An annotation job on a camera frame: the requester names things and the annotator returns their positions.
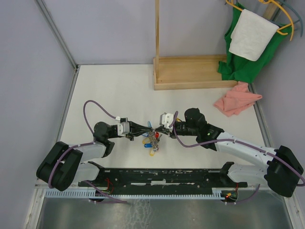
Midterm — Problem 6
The key with red tag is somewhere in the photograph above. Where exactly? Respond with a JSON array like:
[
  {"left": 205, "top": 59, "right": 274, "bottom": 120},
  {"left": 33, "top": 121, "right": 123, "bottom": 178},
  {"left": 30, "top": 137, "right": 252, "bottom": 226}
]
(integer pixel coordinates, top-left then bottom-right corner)
[{"left": 155, "top": 132, "right": 162, "bottom": 139}]

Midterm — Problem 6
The metal keyring organizer blue handle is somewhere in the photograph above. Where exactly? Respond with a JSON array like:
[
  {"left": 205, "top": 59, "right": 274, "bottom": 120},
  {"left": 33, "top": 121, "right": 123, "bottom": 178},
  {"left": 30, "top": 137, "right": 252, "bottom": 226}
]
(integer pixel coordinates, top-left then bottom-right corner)
[{"left": 142, "top": 130, "right": 160, "bottom": 156}]

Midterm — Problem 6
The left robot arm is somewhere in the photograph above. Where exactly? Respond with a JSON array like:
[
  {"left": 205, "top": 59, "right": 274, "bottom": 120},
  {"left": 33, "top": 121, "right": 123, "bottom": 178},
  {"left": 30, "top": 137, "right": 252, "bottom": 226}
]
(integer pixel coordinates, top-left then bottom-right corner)
[{"left": 36, "top": 119, "right": 153, "bottom": 191}]

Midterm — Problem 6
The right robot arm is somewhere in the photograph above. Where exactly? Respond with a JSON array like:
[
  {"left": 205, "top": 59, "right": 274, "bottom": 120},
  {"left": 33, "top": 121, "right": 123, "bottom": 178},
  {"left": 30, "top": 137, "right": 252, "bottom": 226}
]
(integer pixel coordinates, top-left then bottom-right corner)
[{"left": 156, "top": 108, "right": 305, "bottom": 198}]

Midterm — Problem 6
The pink cloth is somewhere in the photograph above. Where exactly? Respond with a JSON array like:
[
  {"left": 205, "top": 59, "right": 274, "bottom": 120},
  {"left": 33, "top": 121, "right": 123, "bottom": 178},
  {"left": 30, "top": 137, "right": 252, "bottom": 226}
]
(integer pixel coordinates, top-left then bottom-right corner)
[{"left": 213, "top": 82, "right": 262, "bottom": 117}]

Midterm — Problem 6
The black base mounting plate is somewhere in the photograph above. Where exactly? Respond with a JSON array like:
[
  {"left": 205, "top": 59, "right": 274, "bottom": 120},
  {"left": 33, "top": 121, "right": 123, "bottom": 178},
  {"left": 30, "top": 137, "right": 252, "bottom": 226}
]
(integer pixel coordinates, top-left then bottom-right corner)
[{"left": 91, "top": 168, "right": 247, "bottom": 191}]

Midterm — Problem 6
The green shirt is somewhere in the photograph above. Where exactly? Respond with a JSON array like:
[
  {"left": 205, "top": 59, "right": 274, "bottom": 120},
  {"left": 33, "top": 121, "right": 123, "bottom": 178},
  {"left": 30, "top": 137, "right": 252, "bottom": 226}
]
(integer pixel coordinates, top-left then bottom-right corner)
[{"left": 218, "top": 3, "right": 293, "bottom": 83}]

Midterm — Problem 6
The white towel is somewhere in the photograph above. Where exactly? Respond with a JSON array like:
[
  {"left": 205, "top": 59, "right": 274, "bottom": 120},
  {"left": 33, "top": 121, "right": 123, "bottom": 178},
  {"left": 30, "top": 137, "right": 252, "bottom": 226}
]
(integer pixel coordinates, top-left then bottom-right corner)
[{"left": 229, "top": 9, "right": 279, "bottom": 62}]

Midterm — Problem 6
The teal clothes hanger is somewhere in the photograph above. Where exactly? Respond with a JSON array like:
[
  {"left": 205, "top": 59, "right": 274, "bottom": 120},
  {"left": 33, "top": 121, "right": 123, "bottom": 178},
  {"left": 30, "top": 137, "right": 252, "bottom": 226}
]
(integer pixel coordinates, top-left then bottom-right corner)
[{"left": 274, "top": 0, "right": 304, "bottom": 38}]

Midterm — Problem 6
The yellow clothes hanger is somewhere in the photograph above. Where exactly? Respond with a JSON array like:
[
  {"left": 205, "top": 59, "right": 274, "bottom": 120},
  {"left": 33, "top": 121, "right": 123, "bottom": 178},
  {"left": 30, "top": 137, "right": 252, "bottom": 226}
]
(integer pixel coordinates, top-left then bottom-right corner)
[{"left": 225, "top": 0, "right": 295, "bottom": 42}]

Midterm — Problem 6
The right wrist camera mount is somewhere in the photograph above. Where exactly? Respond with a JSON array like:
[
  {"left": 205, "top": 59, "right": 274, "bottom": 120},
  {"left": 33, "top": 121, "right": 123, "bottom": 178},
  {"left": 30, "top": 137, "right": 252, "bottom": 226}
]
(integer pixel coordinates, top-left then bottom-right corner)
[{"left": 160, "top": 113, "right": 175, "bottom": 130}]

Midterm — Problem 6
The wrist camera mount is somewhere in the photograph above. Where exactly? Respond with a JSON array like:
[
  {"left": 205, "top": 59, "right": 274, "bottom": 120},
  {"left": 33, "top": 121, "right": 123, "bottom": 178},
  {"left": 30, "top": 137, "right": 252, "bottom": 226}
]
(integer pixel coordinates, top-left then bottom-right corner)
[
  {"left": 115, "top": 116, "right": 130, "bottom": 136},
  {"left": 160, "top": 113, "right": 175, "bottom": 130}
]

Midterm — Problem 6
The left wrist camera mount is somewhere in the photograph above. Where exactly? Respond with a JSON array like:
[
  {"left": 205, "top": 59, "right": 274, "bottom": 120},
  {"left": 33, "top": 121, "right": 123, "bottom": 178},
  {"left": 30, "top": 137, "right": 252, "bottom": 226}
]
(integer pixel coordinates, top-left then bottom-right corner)
[{"left": 115, "top": 116, "right": 130, "bottom": 136}]

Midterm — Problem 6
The wooden rack frame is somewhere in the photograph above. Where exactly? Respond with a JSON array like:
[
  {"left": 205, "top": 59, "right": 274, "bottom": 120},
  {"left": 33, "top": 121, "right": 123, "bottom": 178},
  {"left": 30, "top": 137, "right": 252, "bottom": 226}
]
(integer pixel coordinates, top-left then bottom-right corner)
[{"left": 153, "top": 0, "right": 237, "bottom": 90}]

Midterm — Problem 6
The white cable duct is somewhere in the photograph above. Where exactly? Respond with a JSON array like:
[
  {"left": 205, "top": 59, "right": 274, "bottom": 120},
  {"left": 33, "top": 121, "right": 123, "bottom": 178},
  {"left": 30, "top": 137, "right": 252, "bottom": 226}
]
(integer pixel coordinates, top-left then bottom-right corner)
[{"left": 43, "top": 188, "right": 224, "bottom": 200}]

